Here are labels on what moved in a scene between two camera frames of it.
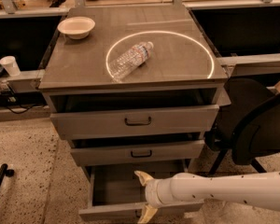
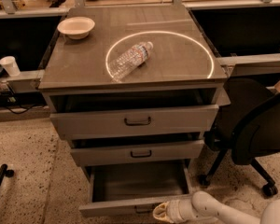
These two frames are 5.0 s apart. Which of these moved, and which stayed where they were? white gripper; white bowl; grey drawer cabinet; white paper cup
Moved: white gripper
Stayed: white paper cup; white bowl; grey drawer cabinet
